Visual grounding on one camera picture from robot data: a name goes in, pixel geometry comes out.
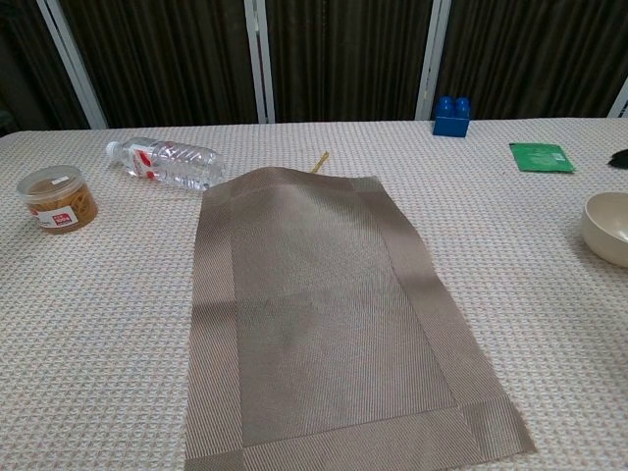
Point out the brown woven placemat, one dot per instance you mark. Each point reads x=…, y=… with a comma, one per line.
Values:
x=319, y=319

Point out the dark pleated screen panel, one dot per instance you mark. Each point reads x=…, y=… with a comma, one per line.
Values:
x=530, y=59
x=343, y=59
x=162, y=59
x=24, y=59

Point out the white screen frame post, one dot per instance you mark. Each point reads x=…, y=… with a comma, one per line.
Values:
x=432, y=59
x=255, y=59
x=72, y=68
x=620, y=103

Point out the clear plastic water bottle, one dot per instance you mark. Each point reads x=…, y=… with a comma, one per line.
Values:
x=172, y=164

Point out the round plastic snack jar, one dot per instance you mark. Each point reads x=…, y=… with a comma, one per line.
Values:
x=59, y=206

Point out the beige woven tablecloth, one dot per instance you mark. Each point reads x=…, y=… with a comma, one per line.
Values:
x=98, y=294

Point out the green foil packet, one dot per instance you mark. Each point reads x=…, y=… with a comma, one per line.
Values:
x=539, y=157

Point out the cream round bowl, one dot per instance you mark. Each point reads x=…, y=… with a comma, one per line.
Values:
x=608, y=230

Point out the yellow tape measure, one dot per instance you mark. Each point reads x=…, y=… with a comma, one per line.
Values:
x=321, y=161

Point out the blue toy building brick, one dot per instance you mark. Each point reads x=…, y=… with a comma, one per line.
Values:
x=449, y=125

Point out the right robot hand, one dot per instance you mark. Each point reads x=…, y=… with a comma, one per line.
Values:
x=620, y=160

